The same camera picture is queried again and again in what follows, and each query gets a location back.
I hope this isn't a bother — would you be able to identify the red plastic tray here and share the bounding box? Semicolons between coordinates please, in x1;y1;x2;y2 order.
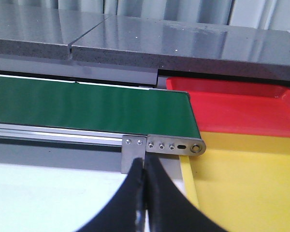
166;77;290;137

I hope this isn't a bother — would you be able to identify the white pleated curtain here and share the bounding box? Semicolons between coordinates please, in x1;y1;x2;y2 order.
5;0;290;30

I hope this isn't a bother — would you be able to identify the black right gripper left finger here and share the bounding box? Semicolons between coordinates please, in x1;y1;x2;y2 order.
80;158;145;232

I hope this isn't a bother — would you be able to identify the grey stone counter slab left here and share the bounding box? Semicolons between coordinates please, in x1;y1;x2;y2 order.
0;3;108;60

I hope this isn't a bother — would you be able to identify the green conveyor belt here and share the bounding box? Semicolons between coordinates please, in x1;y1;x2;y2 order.
0;76;200;138

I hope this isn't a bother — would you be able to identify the aluminium conveyor frame rail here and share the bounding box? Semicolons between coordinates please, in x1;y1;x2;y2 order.
0;123;206;174

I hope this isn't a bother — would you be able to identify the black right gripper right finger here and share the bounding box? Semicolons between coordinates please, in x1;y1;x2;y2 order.
144;155;225;232

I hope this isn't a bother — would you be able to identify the yellow plastic tray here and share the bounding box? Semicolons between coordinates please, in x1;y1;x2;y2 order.
180;132;290;232

